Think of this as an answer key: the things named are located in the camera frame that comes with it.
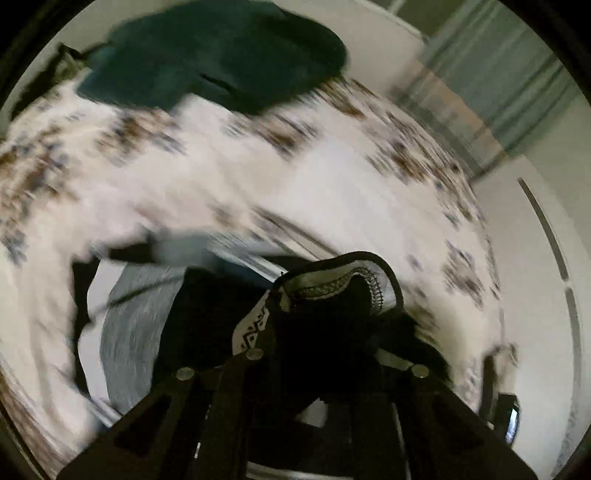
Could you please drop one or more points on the teal curtain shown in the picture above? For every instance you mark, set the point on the teal curtain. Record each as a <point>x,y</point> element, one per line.
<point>498,69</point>

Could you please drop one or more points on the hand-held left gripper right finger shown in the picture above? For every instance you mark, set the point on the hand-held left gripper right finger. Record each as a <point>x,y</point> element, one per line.
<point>415,415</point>

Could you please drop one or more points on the light blue cloth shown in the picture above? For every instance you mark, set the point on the light blue cloth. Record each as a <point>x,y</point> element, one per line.
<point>184,251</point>

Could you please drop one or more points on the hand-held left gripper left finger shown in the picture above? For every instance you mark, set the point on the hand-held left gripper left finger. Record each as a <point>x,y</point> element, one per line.
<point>240,397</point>

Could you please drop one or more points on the dark green cloth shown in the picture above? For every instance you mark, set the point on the dark green cloth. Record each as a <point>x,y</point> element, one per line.
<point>221,60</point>

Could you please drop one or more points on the dark object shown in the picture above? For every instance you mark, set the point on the dark object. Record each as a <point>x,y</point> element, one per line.
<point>44,85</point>

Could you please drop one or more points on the floral bedsheet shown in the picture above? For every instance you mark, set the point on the floral bedsheet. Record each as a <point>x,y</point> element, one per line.
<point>323,184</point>

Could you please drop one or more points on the grey striped cloth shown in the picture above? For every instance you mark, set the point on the grey striped cloth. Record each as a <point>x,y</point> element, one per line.
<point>134,323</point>

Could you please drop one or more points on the black white patterned small garment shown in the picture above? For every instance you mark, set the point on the black white patterned small garment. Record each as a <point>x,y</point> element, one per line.
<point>332,281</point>

